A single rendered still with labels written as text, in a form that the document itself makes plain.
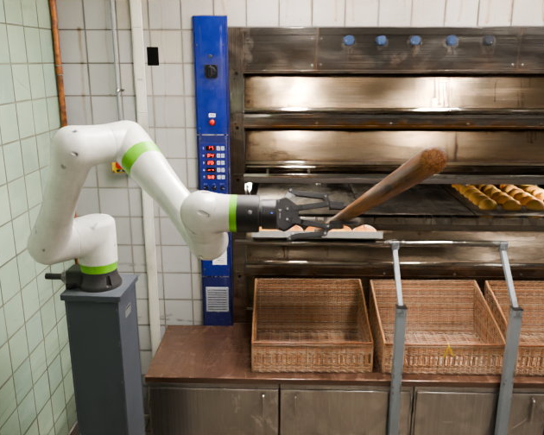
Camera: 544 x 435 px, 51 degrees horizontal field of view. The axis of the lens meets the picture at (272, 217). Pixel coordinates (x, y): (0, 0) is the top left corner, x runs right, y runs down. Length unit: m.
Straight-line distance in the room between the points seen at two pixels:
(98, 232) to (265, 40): 1.32
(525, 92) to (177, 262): 1.92
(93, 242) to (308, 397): 1.26
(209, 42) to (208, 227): 1.56
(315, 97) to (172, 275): 1.18
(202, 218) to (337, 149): 1.58
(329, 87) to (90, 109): 1.17
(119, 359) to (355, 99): 1.60
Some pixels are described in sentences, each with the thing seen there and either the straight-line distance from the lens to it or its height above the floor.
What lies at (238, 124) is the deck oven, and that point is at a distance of 2.83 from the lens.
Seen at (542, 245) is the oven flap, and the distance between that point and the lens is 3.24.
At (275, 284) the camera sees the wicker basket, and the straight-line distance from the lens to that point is 2.98.
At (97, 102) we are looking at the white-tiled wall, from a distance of 2.96.
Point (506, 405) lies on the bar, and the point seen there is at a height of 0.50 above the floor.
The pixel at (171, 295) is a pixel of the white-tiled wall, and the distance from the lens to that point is 3.12.
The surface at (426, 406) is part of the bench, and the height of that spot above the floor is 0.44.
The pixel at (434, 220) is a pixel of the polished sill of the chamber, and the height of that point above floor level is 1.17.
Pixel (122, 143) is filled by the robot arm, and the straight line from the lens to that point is 1.68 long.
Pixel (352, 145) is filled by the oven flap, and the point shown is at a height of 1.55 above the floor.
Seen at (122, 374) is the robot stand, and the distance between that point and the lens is 2.11.
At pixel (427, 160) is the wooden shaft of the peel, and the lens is 0.62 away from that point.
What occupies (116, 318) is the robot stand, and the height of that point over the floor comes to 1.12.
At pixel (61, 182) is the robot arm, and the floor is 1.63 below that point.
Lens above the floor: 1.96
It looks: 16 degrees down
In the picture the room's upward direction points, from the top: straight up
